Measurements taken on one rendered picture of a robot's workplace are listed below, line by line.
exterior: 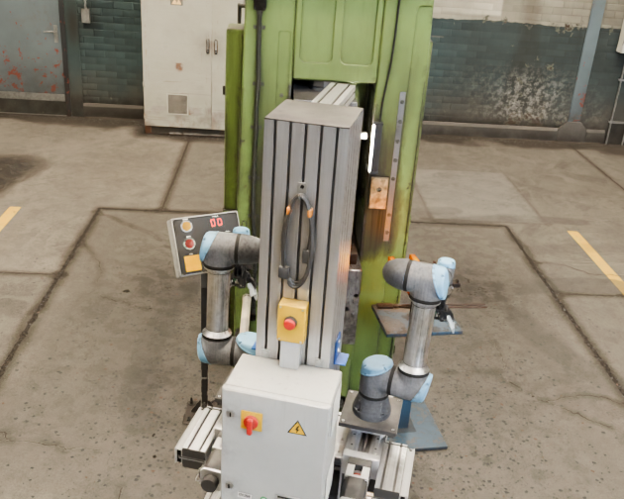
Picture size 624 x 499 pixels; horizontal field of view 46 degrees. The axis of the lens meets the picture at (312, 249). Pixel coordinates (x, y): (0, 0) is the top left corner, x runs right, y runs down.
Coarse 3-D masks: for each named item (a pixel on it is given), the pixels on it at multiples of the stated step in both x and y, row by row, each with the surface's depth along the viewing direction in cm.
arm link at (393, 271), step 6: (396, 258) 265; (402, 258) 263; (408, 258) 264; (390, 264) 264; (396, 264) 261; (402, 264) 260; (384, 270) 266; (390, 270) 262; (396, 270) 260; (402, 270) 259; (384, 276) 266; (390, 276) 262; (396, 276) 260; (402, 276) 259; (390, 282) 263; (396, 282) 261; (402, 282) 259; (396, 288) 265; (402, 288) 261
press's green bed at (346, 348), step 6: (342, 348) 396; (348, 348) 396; (348, 360) 400; (342, 366) 402; (348, 366) 402; (342, 372) 403; (348, 372) 404; (342, 378) 405; (348, 378) 406; (342, 384) 407; (348, 384) 408; (342, 390) 408; (342, 396) 417; (342, 402) 414; (342, 408) 413
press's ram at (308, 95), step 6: (294, 84) 372; (300, 84) 373; (306, 84) 374; (294, 90) 360; (300, 90) 361; (306, 90) 361; (312, 90) 362; (294, 96) 348; (300, 96) 349; (306, 96) 350; (312, 96) 351; (354, 102) 346
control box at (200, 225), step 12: (192, 216) 353; (204, 216) 356; (216, 216) 358; (228, 216) 361; (168, 228) 354; (180, 228) 350; (192, 228) 353; (204, 228) 355; (216, 228) 358; (228, 228) 360; (180, 240) 349; (192, 240) 352; (180, 252) 349; (192, 252) 351; (180, 264) 348; (180, 276) 348
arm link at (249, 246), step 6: (240, 240) 270; (246, 240) 271; (252, 240) 272; (258, 240) 275; (240, 246) 269; (246, 246) 270; (252, 246) 271; (258, 246) 273; (240, 252) 270; (246, 252) 270; (252, 252) 271; (258, 252) 273; (240, 258) 271; (246, 258) 271; (252, 258) 272; (258, 258) 274
